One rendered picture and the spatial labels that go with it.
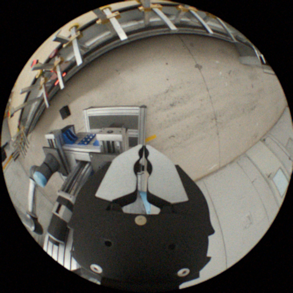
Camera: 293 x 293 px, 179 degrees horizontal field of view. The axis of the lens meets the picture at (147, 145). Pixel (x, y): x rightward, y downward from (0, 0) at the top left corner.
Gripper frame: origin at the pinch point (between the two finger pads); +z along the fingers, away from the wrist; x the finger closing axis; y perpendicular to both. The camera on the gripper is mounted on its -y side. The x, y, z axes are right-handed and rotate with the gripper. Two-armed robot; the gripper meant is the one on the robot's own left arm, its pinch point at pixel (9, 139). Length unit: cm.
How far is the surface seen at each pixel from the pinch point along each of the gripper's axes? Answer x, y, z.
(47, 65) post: 13, -39, 36
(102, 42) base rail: 48, -52, 62
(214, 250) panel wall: 199, 160, -42
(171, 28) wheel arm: 93, -45, 36
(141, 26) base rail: 76, -66, 62
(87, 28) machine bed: 34, -72, 52
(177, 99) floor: 125, 0, 132
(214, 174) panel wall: 242, 135, 124
